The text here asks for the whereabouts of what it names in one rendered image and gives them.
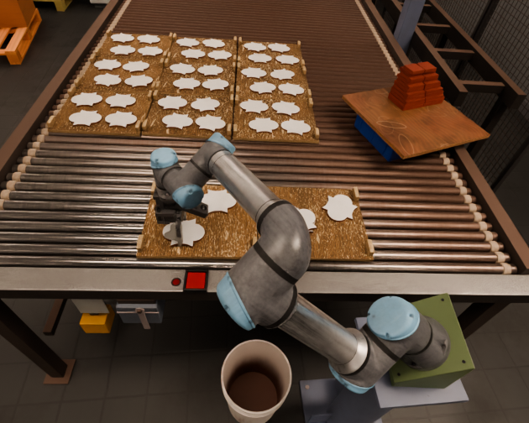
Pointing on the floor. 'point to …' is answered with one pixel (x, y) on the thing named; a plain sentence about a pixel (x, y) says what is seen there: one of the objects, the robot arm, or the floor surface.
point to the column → (343, 399)
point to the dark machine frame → (456, 91)
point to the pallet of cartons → (17, 47)
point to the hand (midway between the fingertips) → (183, 232)
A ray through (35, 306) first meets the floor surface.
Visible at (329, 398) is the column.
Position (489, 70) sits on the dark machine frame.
